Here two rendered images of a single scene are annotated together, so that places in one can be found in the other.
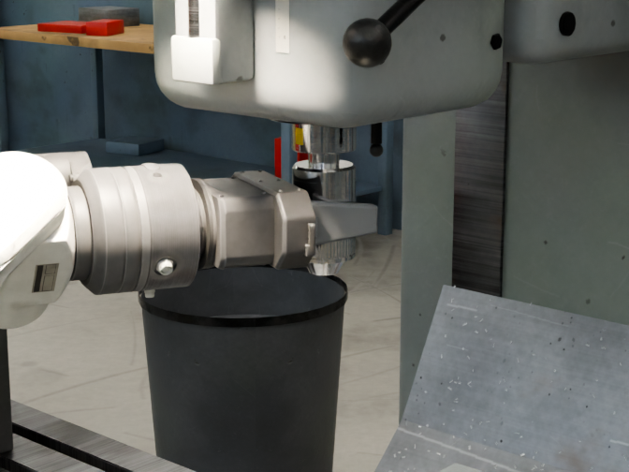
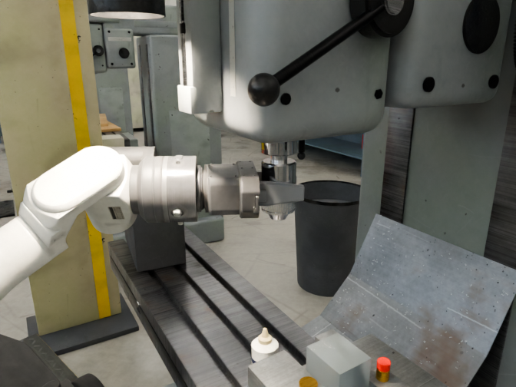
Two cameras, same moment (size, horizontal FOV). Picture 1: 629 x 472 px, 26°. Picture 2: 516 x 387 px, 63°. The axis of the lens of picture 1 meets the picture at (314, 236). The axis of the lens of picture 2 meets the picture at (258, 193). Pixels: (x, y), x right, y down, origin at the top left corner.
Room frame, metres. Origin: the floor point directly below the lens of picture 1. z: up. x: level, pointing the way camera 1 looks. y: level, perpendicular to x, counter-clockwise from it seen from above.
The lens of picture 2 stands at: (0.45, -0.14, 1.40)
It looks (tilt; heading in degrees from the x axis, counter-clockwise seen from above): 18 degrees down; 17
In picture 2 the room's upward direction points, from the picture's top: straight up
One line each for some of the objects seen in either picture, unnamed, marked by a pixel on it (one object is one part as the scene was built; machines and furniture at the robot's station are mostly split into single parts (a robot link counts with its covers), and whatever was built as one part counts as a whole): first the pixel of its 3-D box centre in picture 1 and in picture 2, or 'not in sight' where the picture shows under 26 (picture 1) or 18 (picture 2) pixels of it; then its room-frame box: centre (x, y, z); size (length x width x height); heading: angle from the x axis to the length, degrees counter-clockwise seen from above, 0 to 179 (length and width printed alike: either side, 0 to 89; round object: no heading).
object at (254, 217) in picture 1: (206, 226); (211, 190); (0.95, 0.08, 1.23); 0.13 x 0.12 x 0.10; 23
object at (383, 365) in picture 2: not in sight; (382, 369); (0.91, -0.16, 1.04); 0.02 x 0.02 x 0.03
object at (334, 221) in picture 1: (339, 222); (280, 193); (0.96, -0.02, 1.23); 0.06 x 0.02 x 0.03; 113
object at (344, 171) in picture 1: (324, 170); (279, 163); (0.99, -0.01, 1.26); 0.05 x 0.05 x 0.01
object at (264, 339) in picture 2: not in sight; (264, 359); (0.96, 0.00, 0.97); 0.04 x 0.04 x 0.11
